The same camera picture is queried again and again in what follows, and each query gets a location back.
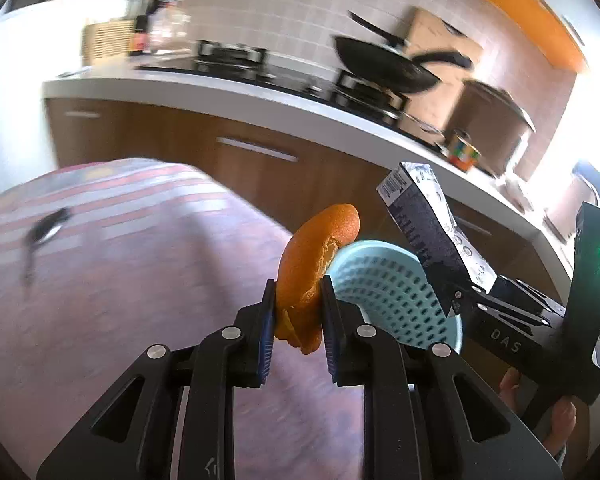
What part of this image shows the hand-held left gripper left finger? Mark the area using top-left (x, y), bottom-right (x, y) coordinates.
top-left (36, 277), bottom-right (278, 480)

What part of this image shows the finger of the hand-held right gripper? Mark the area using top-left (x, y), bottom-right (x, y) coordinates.
top-left (492, 275), bottom-right (567, 322)
top-left (437, 262), bottom-right (547, 329)

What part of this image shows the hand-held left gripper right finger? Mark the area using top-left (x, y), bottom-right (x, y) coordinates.
top-left (319, 276), bottom-right (563, 480)

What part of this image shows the light blue perforated basket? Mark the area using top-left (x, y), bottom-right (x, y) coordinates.
top-left (327, 240), bottom-right (465, 361)

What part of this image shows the orange peel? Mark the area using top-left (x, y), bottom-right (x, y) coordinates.
top-left (274, 203), bottom-right (361, 356)

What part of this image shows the dark printed drink carton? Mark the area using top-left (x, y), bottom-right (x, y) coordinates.
top-left (376, 161), bottom-right (498, 306)

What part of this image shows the person's right hand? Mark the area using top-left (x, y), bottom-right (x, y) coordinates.
top-left (499, 367), bottom-right (578, 463)

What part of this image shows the pink jug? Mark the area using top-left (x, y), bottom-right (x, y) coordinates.
top-left (547, 160), bottom-right (600, 233)

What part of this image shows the white crumpled cloth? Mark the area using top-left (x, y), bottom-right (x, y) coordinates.
top-left (500, 172), bottom-right (536, 211)

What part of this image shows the colourful puzzle cube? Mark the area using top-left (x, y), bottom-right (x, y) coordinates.
top-left (447, 132), bottom-right (482, 173)

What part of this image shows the pink striped tablecloth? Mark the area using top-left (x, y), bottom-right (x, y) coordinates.
top-left (0, 157), bottom-right (366, 480)

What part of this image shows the large steel pot with lid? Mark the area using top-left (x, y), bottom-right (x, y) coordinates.
top-left (447, 79), bottom-right (537, 176)

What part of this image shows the brown kitchen base cabinet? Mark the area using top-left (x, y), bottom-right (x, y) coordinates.
top-left (45, 97), bottom-right (576, 306)

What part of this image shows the black wok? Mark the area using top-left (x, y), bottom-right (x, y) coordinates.
top-left (332, 35), bottom-right (473, 96)

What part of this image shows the black glass gas stove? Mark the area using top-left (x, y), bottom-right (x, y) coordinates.
top-left (137, 40), bottom-right (441, 146)

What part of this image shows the wooden cutting board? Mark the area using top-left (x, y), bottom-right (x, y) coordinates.
top-left (405, 7), bottom-right (483, 131)

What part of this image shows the clear glass jar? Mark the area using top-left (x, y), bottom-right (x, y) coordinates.
top-left (147, 0), bottom-right (191, 53)

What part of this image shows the dark sauce bottle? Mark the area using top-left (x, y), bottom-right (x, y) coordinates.
top-left (130, 0), bottom-right (151, 56)

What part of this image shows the wicker basket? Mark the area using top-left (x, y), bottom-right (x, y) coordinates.
top-left (82, 17), bottom-right (133, 66)

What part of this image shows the orange wall cabinet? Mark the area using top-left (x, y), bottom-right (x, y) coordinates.
top-left (480, 0), bottom-right (588, 73)

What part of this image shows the black utensil handle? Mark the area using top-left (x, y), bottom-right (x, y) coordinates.
top-left (347, 10), bottom-right (411, 48)

